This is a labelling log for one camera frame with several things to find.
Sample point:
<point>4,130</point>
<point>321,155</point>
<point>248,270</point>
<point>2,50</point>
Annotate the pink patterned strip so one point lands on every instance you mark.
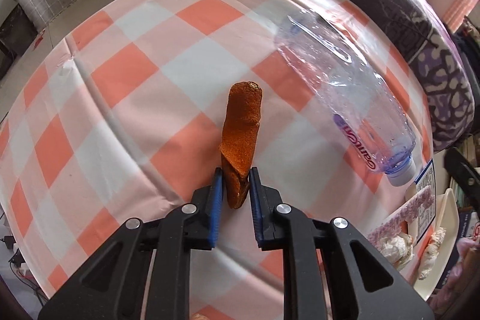
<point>397,220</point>

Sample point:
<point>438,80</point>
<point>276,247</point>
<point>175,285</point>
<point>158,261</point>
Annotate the blue printed carton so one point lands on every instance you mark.
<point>425,188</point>

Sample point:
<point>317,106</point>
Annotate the pink drawer cabinet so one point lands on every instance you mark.
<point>459,7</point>

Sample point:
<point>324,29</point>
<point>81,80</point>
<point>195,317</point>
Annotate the orange peel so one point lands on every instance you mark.
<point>240,128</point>

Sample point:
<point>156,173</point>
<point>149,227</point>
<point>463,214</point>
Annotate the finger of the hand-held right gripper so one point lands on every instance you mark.
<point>463,170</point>

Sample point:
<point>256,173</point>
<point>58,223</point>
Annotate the black mesh panel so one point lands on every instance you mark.
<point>15,35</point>

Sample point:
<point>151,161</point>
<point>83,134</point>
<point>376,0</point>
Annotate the orange white checked tablecloth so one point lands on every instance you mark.
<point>131,98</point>

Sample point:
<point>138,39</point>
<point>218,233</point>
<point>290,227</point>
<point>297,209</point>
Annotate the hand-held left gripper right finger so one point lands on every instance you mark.
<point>257,211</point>

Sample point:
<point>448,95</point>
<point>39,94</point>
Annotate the clear plastic bottle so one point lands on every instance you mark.
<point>337,80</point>

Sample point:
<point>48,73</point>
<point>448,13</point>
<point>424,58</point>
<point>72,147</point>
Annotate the white tissue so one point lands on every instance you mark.
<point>431,252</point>
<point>397,248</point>

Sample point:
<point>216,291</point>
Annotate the white power strip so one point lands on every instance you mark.
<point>18,267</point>

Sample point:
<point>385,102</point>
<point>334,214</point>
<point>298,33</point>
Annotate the pile of folded clothes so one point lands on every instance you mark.
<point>468,46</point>

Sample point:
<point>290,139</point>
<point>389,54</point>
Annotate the pale fuzzy clothing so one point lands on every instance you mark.
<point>461,286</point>

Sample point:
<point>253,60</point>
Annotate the white plastic trash bin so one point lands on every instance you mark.
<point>448,215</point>

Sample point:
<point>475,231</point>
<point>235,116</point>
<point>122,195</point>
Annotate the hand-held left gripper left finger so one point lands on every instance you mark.
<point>215,207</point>

